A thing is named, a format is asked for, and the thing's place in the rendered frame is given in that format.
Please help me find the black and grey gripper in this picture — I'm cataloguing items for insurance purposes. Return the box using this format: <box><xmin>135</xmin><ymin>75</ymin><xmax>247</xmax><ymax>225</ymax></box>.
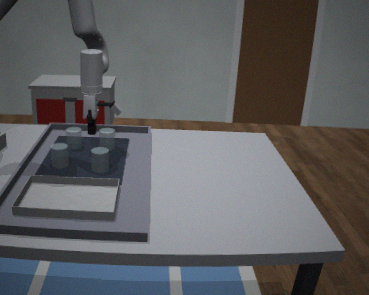
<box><xmin>82</xmin><ymin>92</ymin><xmax>101</xmax><ymax>135</ymax></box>

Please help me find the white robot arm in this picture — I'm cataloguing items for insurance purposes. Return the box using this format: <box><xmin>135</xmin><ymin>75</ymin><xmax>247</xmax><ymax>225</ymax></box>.
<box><xmin>0</xmin><ymin>0</ymin><xmax>123</xmax><ymax>116</ymax></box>

